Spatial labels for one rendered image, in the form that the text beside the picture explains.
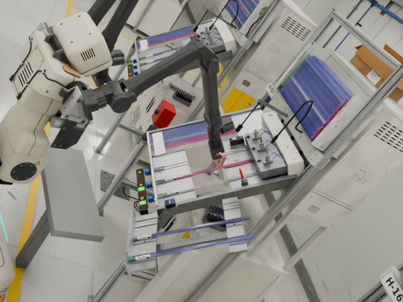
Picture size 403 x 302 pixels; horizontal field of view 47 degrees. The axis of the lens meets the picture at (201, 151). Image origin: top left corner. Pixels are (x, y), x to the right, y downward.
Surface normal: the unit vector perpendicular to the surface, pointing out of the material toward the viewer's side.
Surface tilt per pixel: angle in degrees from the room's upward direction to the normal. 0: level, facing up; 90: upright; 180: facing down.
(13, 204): 0
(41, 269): 0
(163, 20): 90
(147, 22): 90
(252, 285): 90
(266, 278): 90
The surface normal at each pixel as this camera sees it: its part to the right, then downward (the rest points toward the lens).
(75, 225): 0.55, -0.73
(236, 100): 0.17, 0.57
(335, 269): -0.81, -0.38
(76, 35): -0.13, -0.58
